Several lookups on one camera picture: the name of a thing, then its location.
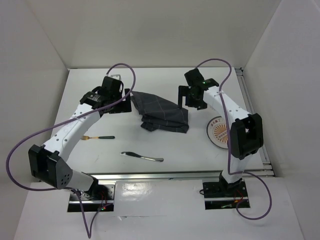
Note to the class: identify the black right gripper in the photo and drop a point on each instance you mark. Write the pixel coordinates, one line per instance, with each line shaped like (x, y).
(183, 91)

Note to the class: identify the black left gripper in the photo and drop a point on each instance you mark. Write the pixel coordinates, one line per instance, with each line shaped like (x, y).
(123, 106)

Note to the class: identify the dark checked cloth placemat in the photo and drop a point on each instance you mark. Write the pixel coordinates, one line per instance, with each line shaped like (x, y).
(159, 113)

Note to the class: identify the orange sunburst ceramic plate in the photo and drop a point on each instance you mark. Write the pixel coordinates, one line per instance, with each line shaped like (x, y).
(216, 131)

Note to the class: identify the gold fork black handle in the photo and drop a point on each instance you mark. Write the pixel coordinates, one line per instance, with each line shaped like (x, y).
(85, 137)

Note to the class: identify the silver table knife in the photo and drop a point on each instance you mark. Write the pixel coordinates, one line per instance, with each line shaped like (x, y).
(135, 155)

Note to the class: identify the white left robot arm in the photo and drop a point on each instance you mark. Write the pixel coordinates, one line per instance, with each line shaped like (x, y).
(48, 162)

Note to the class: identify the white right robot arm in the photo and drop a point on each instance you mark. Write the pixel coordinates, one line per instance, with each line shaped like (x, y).
(244, 130)

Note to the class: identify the aluminium right side rail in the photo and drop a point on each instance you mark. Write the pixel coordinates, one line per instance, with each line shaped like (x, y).
(254, 125)

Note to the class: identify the aluminium rail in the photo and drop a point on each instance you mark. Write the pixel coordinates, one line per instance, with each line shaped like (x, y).
(154, 176)
(254, 125)

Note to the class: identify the aluminium front rail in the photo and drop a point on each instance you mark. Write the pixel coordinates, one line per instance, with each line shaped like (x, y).
(154, 176)

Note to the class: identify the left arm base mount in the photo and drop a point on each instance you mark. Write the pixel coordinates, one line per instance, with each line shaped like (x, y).
(90, 203)

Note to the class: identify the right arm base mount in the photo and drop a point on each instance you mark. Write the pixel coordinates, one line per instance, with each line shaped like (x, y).
(217, 199)

